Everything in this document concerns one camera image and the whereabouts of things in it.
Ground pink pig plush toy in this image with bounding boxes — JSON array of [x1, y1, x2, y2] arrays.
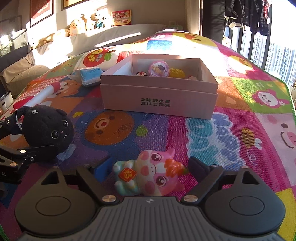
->
[[112, 149, 189, 198]]

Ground yellow toy corn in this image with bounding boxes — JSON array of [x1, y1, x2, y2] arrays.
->
[[169, 67, 186, 79]]

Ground blue white tissue pack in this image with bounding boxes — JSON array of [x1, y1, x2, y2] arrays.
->
[[72, 67, 104, 87]]

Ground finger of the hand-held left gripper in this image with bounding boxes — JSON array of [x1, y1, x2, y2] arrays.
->
[[0, 126, 11, 140], [0, 144, 59, 173]]

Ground pink cardboard box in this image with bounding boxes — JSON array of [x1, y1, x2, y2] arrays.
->
[[100, 54, 219, 120]]

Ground black plush cat toy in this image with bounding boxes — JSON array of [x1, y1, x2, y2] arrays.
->
[[2, 105, 75, 161]]

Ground yellow duck plush toy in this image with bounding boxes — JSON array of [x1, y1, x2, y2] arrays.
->
[[69, 20, 86, 37]]

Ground beige plush toy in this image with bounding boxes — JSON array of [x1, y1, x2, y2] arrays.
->
[[81, 15, 96, 32]]

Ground white plush cat teal outfit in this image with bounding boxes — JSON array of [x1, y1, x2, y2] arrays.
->
[[94, 9, 105, 29]]

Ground pink round toy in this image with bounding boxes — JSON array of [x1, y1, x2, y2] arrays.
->
[[149, 61, 171, 77]]

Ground red picture in wooden frame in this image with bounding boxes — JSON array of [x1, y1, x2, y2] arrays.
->
[[29, 0, 55, 28]]

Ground white tube with red cap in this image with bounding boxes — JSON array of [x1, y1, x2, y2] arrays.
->
[[13, 82, 61, 110]]

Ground colourful printed cartoon mat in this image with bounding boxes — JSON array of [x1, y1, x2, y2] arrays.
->
[[0, 31, 296, 241]]

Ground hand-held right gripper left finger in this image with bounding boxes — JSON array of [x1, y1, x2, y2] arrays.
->
[[41, 156, 119, 205]]

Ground dark hanging clothes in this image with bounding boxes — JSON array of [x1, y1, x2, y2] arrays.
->
[[224, 0, 271, 35]]

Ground small white plush toy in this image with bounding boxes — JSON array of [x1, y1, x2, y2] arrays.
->
[[103, 13, 113, 28]]

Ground red picture card box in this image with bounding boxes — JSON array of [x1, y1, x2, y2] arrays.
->
[[111, 9, 132, 26]]

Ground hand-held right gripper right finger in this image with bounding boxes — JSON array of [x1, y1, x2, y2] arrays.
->
[[181, 156, 259, 205]]

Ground green white box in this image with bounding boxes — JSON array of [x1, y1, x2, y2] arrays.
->
[[167, 21, 184, 30]]

